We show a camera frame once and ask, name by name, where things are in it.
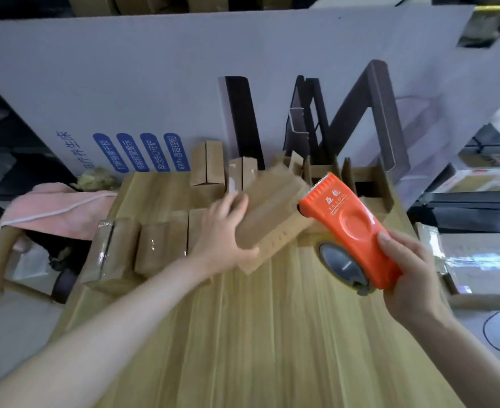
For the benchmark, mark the person's left hand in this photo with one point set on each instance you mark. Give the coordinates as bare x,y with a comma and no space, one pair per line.
218,237

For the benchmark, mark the taped small cardboard box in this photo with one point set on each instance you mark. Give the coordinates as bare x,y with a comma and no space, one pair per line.
109,254
158,246
195,227

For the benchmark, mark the yellowish crumpled bundle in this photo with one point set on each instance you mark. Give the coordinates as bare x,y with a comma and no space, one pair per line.
95,179

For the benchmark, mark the person's left forearm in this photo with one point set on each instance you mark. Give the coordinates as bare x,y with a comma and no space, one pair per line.
105,331

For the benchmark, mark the open empty cardboard carton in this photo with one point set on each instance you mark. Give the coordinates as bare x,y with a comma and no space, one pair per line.
360,182

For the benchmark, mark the person's right forearm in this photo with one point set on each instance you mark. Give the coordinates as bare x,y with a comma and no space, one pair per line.
467,365

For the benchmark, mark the person's right hand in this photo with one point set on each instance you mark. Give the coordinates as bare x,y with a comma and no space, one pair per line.
416,288

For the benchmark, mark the person's right thumb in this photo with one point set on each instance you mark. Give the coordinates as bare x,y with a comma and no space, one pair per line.
391,247

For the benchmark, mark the orange tape dispenser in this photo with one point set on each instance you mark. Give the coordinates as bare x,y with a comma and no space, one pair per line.
352,225

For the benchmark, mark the plastic wrapped cardboard box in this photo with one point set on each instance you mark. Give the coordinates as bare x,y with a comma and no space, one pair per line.
479,263

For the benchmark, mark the dark metal storage shelf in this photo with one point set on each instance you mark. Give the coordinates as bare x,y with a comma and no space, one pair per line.
479,182

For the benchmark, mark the brown packing tape roll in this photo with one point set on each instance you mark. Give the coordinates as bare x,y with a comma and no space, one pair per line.
341,263

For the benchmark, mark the person's left thumb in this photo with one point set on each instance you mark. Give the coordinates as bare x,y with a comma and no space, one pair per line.
245,254

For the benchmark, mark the brown cardboard box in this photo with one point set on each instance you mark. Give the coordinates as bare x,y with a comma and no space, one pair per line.
271,212

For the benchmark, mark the large white printed cardboard panel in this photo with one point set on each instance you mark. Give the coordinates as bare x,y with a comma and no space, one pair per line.
148,80

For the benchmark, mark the pink towel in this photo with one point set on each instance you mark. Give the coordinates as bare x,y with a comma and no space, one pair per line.
58,208

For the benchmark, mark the upright small cardboard box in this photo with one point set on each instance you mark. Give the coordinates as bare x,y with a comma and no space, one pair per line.
207,163
243,172

